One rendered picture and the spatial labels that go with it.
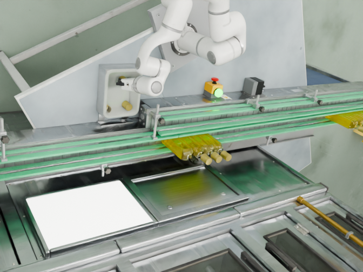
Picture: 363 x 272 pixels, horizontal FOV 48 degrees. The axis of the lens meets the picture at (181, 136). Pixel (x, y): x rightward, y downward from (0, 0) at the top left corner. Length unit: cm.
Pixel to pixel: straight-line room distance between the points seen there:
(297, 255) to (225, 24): 95
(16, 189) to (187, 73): 97
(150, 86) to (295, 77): 127
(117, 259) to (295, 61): 164
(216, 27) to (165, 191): 73
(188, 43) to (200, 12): 20
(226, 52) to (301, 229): 82
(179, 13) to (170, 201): 76
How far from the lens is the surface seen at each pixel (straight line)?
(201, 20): 200
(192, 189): 183
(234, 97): 221
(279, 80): 253
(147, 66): 156
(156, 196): 175
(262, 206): 184
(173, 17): 154
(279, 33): 240
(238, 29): 172
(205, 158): 181
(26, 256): 149
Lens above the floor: 237
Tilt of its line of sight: 47 degrees down
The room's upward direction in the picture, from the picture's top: 129 degrees clockwise
